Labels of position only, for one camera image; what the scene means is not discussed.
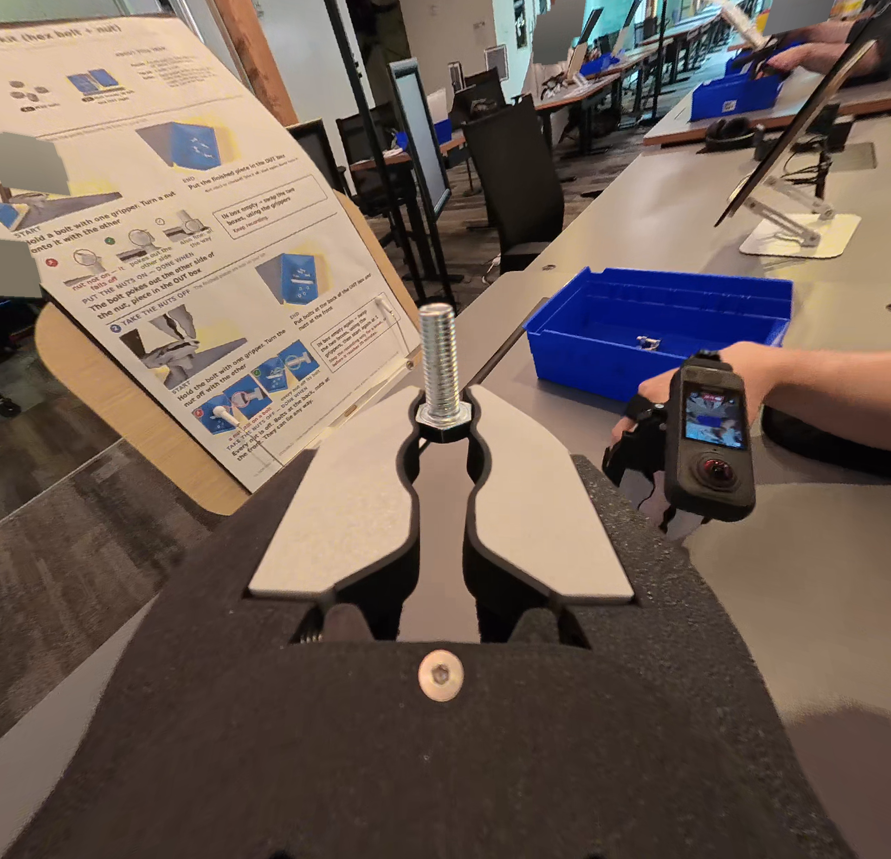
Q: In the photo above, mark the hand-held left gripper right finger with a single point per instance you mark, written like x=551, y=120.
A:
x=550, y=511

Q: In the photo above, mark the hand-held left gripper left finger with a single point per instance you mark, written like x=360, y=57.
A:
x=334, y=511

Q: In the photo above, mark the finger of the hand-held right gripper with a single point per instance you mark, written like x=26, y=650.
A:
x=683, y=523
x=639, y=491

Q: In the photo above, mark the blue plastic parts bin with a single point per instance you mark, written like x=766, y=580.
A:
x=592, y=365

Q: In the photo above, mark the silver hex bolt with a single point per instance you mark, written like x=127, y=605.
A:
x=438, y=358
x=647, y=344

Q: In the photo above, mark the person's right forearm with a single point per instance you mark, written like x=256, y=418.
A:
x=828, y=399

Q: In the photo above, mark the person's right hand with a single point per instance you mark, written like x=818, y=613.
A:
x=658, y=384

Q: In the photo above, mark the instruction sheet on stand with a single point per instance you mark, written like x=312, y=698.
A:
x=209, y=211

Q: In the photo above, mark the black office chair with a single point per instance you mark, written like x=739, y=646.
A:
x=515, y=177

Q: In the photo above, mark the black headphones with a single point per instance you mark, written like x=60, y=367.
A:
x=731, y=135

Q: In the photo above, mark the black framed easel board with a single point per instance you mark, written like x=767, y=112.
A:
x=417, y=142

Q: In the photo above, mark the small blue storage bin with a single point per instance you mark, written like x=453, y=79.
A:
x=731, y=100
x=442, y=131

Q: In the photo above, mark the wooden pillar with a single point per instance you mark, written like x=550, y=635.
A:
x=243, y=37

